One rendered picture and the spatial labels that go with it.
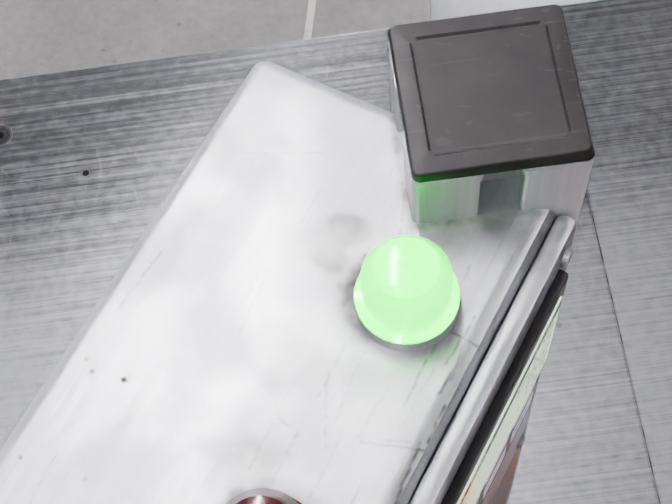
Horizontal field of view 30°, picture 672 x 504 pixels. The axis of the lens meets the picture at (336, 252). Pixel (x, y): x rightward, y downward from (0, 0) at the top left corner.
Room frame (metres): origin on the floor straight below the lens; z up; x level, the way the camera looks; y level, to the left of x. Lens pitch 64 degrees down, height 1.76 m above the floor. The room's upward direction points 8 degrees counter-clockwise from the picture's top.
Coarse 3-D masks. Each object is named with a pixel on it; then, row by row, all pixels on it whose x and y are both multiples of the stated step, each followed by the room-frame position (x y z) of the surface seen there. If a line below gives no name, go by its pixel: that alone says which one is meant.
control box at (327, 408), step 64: (256, 64) 0.20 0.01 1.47; (256, 128) 0.18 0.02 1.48; (320, 128) 0.18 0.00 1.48; (384, 128) 0.17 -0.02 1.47; (192, 192) 0.16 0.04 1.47; (256, 192) 0.16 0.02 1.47; (320, 192) 0.16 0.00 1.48; (384, 192) 0.16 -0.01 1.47; (512, 192) 0.15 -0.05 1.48; (128, 256) 0.15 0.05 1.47; (192, 256) 0.14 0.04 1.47; (256, 256) 0.14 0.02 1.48; (320, 256) 0.14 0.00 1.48; (448, 256) 0.13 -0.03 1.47; (512, 256) 0.13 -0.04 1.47; (128, 320) 0.13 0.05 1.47; (192, 320) 0.13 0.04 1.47; (256, 320) 0.12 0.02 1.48; (320, 320) 0.12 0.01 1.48; (512, 320) 0.12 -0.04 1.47; (64, 384) 0.11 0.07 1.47; (128, 384) 0.11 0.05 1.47; (192, 384) 0.11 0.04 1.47; (256, 384) 0.11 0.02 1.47; (320, 384) 0.11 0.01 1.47; (384, 384) 0.10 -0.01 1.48; (448, 384) 0.10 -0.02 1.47; (64, 448) 0.10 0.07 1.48; (128, 448) 0.10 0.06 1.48; (192, 448) 0.09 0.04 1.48; (256, 448) 0.09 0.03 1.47; (320, 448) 0.09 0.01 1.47; (384, 448) 0.09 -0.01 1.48; (448, 448) 0.09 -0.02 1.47; (512, 448) 0.13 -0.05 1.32
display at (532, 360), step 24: (552, 288) 0.13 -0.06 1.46; (552, 312) 0.12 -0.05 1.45; (528, 336) 0.12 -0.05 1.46; (552, 336) 0.13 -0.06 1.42; (528, 360) 0.11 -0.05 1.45; (504, 384) 0.11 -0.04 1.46; (528, 384) 0.12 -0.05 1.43; (504, 408) 0.10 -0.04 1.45; (480, 432) 0.09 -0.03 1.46; (504, 432) 0.10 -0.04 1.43; (480, 456) 0.09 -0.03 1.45; (456, 480) 0.08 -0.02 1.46; (480, 480) 0.09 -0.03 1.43
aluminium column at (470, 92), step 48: (432, 48) 0.18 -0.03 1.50; (480, 48) 0.18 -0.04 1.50; (528, 48) 0.18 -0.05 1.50; (432, 96) 0.17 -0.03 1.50; (480, 96) 0.17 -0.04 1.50; (528, 96) 0.16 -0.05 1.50; (576, 96) 0.16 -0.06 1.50; (432, 144) 0.15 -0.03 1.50; (480, 144) 0.15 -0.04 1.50; (528, 144) 0.15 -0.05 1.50; (576, 144) 0.15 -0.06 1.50; (432, 192) 0.15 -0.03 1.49; (528, 192) 0.14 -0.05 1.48; (576, 192) 0.14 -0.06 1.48
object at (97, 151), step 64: (640, 0) 0.66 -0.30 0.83; (128, 64) 0.67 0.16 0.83; (192, 64) 0.66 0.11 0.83; (320, 64) 0.64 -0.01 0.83; (384, 64) 0.63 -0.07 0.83; (576, 64) 0.61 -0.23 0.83; (640, 64) 0.60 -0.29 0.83; (0, 128) 0.62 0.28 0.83; (64, 128) 0.61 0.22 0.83; (128, 128) 0.60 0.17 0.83; (192, 128) 0.59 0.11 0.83; (640, 128) 0.53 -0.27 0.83; (0, 192) 0.56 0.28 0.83; (64, 192) 0.55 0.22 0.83; (128, 192) 0.54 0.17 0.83; (640, 192) 0.47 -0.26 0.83; (0, 256) 0.49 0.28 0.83; (64, 256) 0.49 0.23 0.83; (576, 256) 0.42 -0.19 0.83; (640, 256) 0.41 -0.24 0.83; (0, 320) 0.44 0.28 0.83; (64, 320) 0.43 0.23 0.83; (576, 320) 0.37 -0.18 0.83; (640, 320) 0.36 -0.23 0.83; (0, 384) 0.38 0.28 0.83; (576, 384) 0.31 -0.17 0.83; (640, 384) 0.31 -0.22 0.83; (0, 448) 0.33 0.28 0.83; (576, 448) 0.26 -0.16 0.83; (640, 448) 0.26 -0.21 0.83
